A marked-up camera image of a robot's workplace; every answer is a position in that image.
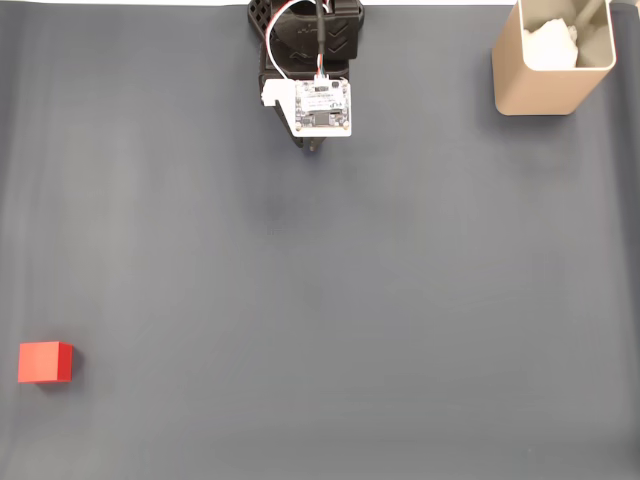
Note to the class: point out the red cube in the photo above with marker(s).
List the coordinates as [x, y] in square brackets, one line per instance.
[40, 362]

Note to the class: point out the beige box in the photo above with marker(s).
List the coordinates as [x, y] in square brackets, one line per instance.
[530, 90]

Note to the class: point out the white crumpled tissue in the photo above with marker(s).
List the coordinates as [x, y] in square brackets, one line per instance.
[550, 45]

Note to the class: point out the white camera board mount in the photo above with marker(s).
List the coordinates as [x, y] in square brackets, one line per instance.
[320, 107]

